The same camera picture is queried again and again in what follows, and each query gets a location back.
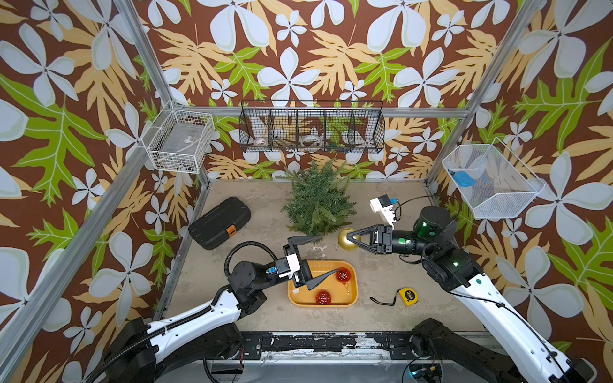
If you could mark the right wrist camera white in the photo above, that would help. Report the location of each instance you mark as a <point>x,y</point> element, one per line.
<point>385,207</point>

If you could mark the black metal base rail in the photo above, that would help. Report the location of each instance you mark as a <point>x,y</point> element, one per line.
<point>392,345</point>

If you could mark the yellow tape measure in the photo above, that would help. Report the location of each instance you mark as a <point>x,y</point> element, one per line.
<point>408,296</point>

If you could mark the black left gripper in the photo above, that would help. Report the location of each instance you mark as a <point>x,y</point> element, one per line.
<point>301,261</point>

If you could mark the small green christmas tree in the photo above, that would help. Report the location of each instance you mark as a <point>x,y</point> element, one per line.
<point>319,203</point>

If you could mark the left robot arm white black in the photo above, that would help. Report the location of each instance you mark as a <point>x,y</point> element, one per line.
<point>143,352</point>

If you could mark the red ornament with gold cap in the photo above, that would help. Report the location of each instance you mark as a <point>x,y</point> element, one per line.
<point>343,275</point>

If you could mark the red faceted ornament ball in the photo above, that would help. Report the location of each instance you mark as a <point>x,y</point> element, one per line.
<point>323,298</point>

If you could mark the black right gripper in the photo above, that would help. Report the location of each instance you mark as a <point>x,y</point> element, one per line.
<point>385,242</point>

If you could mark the gold ornament ball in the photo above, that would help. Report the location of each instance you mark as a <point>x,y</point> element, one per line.
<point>344,242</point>

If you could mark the black tool case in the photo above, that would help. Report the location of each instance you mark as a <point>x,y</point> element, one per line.
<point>221,223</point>

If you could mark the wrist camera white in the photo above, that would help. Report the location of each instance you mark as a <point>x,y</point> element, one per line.
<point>385,207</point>
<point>288,265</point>

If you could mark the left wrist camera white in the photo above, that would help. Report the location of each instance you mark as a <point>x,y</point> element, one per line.
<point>288,265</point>

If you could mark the white mesh basket right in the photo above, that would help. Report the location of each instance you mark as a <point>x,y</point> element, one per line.
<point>505,185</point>

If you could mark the white wire basket left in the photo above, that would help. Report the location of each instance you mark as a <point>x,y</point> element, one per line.
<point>178,139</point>

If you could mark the blue object in basket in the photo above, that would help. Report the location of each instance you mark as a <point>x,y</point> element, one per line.
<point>463,179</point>

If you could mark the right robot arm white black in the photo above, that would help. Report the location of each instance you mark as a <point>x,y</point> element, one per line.
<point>527,356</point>

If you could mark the black wire basket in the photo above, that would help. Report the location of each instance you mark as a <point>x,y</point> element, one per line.
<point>311,126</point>

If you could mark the yellow plastic tray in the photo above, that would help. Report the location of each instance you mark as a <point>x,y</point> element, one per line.
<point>331,292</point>

